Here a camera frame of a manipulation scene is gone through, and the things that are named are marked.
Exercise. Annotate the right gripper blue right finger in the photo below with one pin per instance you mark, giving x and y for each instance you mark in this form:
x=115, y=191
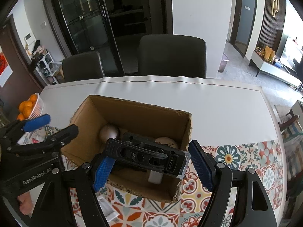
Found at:
x=252, y=205

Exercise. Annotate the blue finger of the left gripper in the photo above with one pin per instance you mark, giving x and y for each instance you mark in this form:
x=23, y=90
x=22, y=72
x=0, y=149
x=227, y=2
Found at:
x=36, y=122
x=52, y=141

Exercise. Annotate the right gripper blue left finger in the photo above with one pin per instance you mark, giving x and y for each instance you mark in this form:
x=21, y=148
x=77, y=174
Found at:
x=54, y=207

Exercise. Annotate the white battery charger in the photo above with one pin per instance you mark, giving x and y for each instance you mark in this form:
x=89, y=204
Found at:
x=109, y=212

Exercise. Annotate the silver oval earbud case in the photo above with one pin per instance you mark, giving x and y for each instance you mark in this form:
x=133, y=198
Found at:
x=107, y=132

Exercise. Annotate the black clamp mount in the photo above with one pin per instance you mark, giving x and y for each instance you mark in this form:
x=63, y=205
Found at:
x=145, y=153

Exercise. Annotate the white square power adapter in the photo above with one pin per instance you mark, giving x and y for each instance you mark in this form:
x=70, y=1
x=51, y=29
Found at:
x=155, y=177

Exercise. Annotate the pink round night light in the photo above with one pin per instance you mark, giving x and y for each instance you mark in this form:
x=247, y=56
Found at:
x=167, y=141

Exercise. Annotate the person's left hand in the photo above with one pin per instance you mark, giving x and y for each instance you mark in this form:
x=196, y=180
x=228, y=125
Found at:
x=26, y=204

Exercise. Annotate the white basket of oranges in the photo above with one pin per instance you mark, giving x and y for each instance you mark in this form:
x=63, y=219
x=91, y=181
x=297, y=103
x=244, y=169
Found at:
x=31, y=108

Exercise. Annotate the brown entrance door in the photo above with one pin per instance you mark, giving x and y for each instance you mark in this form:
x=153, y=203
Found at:
x=22, y=82

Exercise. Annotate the patterned tile table runner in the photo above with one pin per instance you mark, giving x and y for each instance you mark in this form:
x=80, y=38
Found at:
x=265, y=157

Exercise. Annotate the white shoe rack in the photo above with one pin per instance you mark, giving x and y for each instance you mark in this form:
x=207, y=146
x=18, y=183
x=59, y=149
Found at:
x=49, y=68

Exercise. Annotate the wooden chair with plaid cushion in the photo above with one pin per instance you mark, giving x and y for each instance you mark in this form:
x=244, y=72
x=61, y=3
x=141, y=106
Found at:
x=291, y=130

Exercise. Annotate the left black dining chair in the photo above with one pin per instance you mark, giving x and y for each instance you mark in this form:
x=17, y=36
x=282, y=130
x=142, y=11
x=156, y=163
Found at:
x=83, y=66

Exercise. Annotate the black dining chair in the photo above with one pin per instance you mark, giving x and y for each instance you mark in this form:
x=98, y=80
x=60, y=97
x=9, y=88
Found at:
x=172, y=55
x=83, y=66

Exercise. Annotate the white tv cabinet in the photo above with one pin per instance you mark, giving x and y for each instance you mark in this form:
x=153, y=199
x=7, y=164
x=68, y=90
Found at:
x=278, y=73

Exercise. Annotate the right black dining chair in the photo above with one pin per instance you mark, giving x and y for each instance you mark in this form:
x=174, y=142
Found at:
x=172, y=55

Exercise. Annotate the black glass sliding door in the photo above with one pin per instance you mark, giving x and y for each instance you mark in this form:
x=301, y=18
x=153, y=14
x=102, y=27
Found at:
x=111, y=27

